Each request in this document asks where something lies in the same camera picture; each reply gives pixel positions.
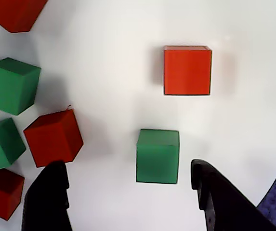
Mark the green cube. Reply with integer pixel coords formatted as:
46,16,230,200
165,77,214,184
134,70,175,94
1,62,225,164
0,117,27,174
0,57,42,116
135,128,180,185

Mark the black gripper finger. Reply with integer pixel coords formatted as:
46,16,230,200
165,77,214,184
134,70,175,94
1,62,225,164
21,160,74,231
191,158,276,231

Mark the white round plate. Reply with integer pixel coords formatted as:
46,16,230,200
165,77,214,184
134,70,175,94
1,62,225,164
0,0,276,231

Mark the red cube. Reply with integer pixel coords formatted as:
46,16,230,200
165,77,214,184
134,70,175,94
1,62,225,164
23,108,84,168
0,0,49,34
163,45,212,96
0,167,25,221

